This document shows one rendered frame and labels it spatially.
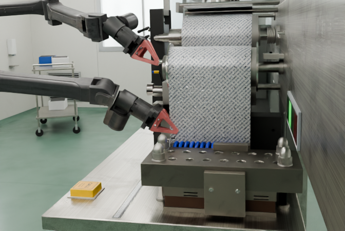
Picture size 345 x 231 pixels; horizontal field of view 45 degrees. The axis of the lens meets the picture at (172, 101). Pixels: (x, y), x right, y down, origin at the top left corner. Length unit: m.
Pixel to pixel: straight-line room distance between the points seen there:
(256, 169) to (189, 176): 0.17
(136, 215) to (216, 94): 0.40
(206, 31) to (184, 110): 0.33
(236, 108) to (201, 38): 0.33
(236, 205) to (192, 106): 0.33
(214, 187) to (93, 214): 0.32
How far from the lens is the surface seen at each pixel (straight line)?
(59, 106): 6.22
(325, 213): 0.52
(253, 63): 1.21
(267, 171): 1.06
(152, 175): 1.09
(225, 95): 1.21
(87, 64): 7.33
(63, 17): 1.53
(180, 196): 1.11
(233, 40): 1.43
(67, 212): 1.17
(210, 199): 1.07
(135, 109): 1.24
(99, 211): 1.16
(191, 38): 1.45
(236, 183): 1.05
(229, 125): 1.23
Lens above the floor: 1.37
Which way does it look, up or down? 10 degrees down
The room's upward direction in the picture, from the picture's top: 1 degrees counter-clockwise
